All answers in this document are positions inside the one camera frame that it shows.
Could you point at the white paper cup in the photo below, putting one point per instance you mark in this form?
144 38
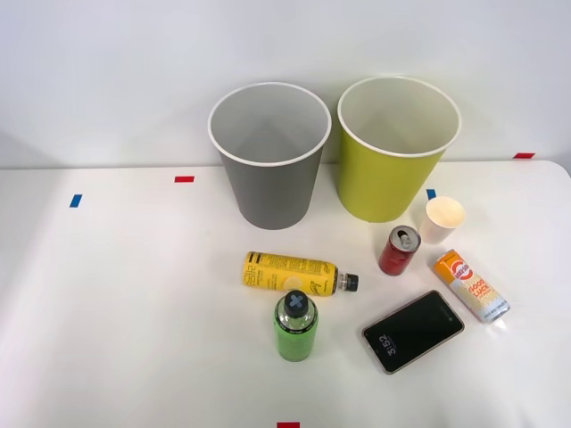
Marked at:
435 232

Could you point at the orange and white drink can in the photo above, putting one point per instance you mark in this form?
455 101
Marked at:
475 290

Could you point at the grey plastic waste bin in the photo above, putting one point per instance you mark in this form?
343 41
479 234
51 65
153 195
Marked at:
272 196

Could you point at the black smartphone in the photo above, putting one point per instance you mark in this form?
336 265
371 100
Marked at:
412 332

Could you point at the green bottle with grey cap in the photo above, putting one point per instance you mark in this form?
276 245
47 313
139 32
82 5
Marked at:
294 339

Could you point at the yellow bottle with black cap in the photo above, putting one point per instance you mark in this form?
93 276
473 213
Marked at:
281 274

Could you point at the yellow-green plastic waste bin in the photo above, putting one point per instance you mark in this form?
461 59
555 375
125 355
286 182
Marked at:
379 183

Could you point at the red drink can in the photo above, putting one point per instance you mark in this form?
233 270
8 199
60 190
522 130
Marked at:
394 258

